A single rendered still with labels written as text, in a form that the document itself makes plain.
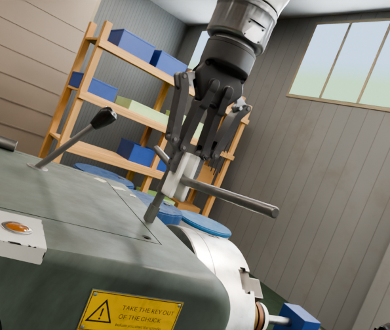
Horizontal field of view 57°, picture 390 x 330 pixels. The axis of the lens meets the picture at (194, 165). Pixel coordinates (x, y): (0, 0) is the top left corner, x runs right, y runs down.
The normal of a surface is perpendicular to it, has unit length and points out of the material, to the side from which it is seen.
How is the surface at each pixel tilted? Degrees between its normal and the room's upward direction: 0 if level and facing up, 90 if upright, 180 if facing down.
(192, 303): 90
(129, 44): 90
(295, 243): 90
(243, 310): 58
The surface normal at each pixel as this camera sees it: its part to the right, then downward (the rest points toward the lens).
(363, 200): -0.74, -0.27
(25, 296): 0.44, 0.22
